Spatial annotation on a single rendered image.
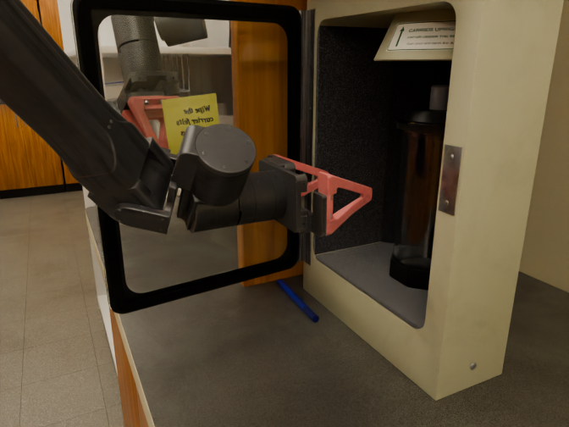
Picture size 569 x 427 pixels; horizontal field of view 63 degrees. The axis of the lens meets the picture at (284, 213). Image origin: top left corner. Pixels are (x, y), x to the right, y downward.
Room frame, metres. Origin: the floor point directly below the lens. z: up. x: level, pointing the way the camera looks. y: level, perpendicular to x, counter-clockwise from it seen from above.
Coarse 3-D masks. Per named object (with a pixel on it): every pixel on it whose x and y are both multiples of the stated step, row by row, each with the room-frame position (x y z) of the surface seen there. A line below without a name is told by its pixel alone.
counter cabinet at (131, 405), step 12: (120, 336) 0.99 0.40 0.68; (120, 348) 1.03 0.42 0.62; (120, 360) 1.07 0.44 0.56; (120, 372) 1.11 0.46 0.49; (120, 384) 1.16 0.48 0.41; (132, 384) 0.86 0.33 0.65; (120, 396) 1.22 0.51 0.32; (132, 396) 0.89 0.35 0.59; (132, 408) 0.92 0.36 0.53; (132, 420) 0.95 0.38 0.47; (144, 420) 0.73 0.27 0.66
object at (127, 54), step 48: (144, 48) 0.59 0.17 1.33; (192, 48) 0.63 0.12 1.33; (240, 48) 0.67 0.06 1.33; (144, 96) 0.59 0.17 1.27; (192, 96) 0.63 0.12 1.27; (240, 96) 0.66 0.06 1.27; (144, 240) 0.58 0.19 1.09; (192, 240) 0.62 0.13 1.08; (240, 240) 0.66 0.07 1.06; (144, 288) 0.58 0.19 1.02
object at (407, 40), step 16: (400, 16) 0.60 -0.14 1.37; (416, 16) 0.58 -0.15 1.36; (432, 16) 0.56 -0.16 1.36; (448, 16) 0.56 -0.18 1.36; (400, 32) 0.59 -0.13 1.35; (416, 32) 0.57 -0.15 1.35; (432, 32) 0.55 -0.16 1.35; (448, 32) 0.55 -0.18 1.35; (384, 48) 0.60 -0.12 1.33; (400, 48) 0.57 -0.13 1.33; (416, 48) 0.56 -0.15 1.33; (432, 48) 0.55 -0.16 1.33; (448, 48) 0.54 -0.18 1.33
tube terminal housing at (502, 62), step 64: (320, 0) 0.70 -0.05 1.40; (384, 0) 0.58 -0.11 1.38; (448, 0) 0.49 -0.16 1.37; (512, 0) 0.47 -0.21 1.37; (512, 64) 0.47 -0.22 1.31; (448, 128) 0.47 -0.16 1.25; (512, 128) 0.48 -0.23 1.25; (512, 192) 0.49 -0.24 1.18; (448, 256) 0.46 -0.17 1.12; (512, 256) 0.49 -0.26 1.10; (384, 320) 0.54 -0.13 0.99; (448, 320) 0.45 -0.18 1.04; (448, 384) 0.46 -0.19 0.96
